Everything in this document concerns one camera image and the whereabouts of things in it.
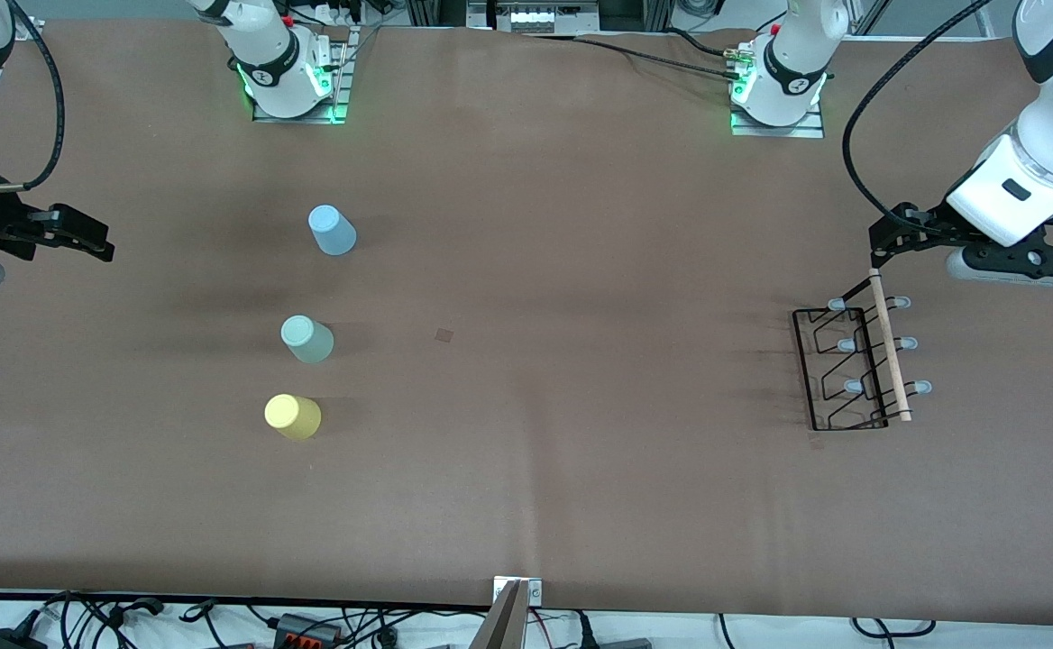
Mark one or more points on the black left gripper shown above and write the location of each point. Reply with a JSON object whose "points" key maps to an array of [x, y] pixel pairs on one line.
{"points": [[935, 226]]}

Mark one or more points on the pale green plastic cup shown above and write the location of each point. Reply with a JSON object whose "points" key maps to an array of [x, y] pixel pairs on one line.
{"points": [[307, 340]]}

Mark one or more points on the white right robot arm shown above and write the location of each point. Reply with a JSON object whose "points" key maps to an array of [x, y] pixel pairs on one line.
{"points": [[265, 54]]}

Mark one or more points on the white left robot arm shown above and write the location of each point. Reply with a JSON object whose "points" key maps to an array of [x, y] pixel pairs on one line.
{"points": [[1031, 171]]}

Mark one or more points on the light blue plastic cup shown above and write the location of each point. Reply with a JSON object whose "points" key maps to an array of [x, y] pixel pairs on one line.
{"points": [[333, 232]]}

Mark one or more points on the yellow plastic cup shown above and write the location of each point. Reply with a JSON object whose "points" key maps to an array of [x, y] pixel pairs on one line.
{"points": [[292, 416]]}

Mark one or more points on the brown paper table cover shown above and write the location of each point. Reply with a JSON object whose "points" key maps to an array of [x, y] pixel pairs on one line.
{"points": [[581, 225]]}

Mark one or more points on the white power strip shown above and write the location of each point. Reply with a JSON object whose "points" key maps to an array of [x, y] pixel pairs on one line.
{"points": [[337, 13]]}

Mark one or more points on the black power adapter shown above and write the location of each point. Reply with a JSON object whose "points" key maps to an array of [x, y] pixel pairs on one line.
{"points": [[8, 640]]}

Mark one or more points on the grey electronics box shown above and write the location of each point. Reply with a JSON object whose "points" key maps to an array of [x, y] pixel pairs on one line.
{"points": [[531, 16]]}

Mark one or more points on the black box orange connectors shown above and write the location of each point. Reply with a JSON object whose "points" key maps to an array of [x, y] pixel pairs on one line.
{"points": [[306, 628]]}

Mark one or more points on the black floor plug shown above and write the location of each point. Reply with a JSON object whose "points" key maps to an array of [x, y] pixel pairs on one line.
{"points": [[585, 631]]}

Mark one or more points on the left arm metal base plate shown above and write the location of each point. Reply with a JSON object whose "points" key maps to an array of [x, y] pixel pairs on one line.
{"points": [[792, 130]]}

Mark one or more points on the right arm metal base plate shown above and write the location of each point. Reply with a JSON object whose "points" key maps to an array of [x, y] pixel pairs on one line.
{"points": [[342, 81]]}

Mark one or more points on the aluminium profile post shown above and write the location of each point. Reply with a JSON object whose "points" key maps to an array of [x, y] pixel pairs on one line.
{"points": [[507, 622]]}

